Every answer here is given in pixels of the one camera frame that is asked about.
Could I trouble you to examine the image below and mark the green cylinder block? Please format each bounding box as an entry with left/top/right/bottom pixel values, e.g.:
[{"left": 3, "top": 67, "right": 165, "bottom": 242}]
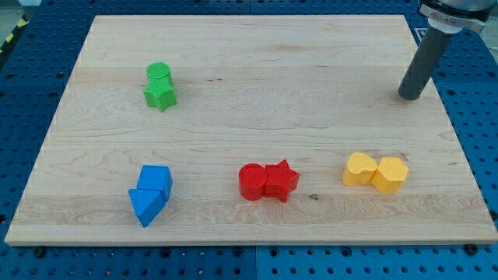
[{"left": 146, "top": 62, "right": 174, "bottom": 86}]

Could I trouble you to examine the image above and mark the yellow hexagon block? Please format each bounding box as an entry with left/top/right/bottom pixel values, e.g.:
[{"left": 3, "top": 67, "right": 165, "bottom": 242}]
[{"left": 371, "top": 157, "right": 409, "bottom": 194}]

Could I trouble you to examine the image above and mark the yellow heart block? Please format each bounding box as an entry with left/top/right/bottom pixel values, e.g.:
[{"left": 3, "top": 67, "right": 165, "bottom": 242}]
[{"left": 342, "top": 152, "right": 378, "bottom": 186}]

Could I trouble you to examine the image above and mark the blue cube block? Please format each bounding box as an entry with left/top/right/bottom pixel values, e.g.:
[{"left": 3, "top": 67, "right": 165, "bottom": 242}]
[{"left": 136, "top": 165, "right": 173, "bottom": 202}]

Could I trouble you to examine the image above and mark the light wooden board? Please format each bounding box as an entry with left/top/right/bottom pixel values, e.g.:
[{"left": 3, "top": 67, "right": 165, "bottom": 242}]
[{"left": 5, "top": 15, "right": 497, "bottom": 246}]

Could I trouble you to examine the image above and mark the red star block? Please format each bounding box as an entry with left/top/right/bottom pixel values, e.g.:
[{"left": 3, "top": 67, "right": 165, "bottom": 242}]
[{"left": 265, "top": 159, "right": 300, "bottom": 203}]

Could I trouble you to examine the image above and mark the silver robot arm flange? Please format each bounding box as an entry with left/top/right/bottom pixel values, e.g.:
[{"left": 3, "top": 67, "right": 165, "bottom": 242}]
[{"left": 419, "top": 0, "right": 497, "bottom": 33}]

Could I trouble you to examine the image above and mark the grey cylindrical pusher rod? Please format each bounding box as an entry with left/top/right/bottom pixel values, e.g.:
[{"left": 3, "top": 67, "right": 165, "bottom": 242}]
[{"left": 398, "top": 27, "right": 455, "bottom": 100}]

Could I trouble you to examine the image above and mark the blue triangle block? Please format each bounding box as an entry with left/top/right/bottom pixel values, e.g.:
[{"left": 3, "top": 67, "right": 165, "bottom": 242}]
[{"left": 128, "top": 189, "right": 166, "bottom": 227}]

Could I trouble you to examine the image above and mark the red cylinder block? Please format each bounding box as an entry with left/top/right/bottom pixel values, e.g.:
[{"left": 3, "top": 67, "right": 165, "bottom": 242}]
[{"left": 238, "top": 163, "right": 268, "bottom": 201}]

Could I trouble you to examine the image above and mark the green star block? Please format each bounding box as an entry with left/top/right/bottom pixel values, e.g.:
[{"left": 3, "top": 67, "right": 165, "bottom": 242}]
[{"left": 143, "top": 77, "right": 177, "bottom": 112}]

